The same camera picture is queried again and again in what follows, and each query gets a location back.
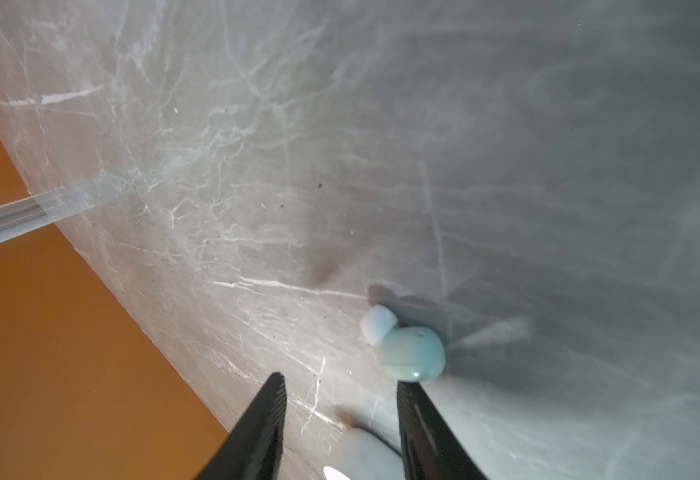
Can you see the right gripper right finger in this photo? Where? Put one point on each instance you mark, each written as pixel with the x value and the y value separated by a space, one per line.
pixel 429 448

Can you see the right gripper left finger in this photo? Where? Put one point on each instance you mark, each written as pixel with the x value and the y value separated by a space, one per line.
pixel 254 448

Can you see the mint green earbud case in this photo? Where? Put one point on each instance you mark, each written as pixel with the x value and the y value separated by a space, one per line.
pixel 360 455

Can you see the left aluminium corner post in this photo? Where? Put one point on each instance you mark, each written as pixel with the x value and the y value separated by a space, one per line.
pixel 38 211

